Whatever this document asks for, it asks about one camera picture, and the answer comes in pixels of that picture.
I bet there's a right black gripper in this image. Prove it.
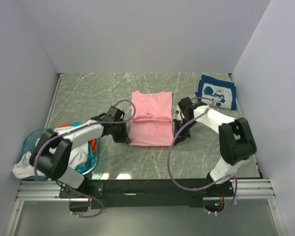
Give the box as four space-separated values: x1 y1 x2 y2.
173 118 197 146

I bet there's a pink t shirt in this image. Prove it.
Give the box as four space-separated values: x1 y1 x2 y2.
129 91 174 147

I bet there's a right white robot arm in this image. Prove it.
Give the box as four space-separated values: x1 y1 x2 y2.
167 97 257 196

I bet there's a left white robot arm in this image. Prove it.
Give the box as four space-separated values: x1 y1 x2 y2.
29 106 130 198

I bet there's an orange t shirt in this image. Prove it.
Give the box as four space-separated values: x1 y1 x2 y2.
54 121 97 154

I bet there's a teal t shirt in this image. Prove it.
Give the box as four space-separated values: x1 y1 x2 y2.
71 121 98 174

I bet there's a folded blue printed t shirt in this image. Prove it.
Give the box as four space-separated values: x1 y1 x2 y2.
195 74 237 110

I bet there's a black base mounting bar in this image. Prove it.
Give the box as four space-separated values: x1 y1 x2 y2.
59 178 234 212

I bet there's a blue plastic laundry basket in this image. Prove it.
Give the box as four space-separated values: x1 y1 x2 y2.
20 128 101 179

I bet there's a white t shirt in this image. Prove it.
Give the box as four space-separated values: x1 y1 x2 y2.
11 127 91 179

